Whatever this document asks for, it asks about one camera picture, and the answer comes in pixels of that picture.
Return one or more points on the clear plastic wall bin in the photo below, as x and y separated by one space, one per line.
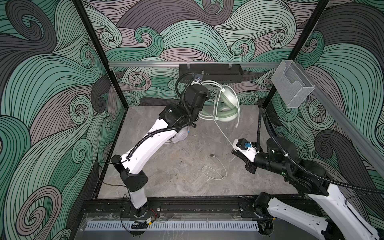
292 83

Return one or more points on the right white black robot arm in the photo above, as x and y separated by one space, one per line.
309 178

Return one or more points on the white slotted cable duct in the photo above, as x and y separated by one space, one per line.
178 225

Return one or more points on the black perforated wall tray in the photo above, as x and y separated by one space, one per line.
220 73

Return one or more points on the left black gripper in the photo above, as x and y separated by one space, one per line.
200 109

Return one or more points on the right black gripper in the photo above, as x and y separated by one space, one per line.
252 166

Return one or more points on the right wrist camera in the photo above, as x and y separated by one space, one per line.
244 150

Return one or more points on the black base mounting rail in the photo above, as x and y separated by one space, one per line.
158 206

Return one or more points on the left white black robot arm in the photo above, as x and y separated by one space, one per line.
172 120

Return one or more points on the white over-ear headphones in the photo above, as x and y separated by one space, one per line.
180 136

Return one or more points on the green over-ear headphones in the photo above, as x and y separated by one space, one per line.
226 104

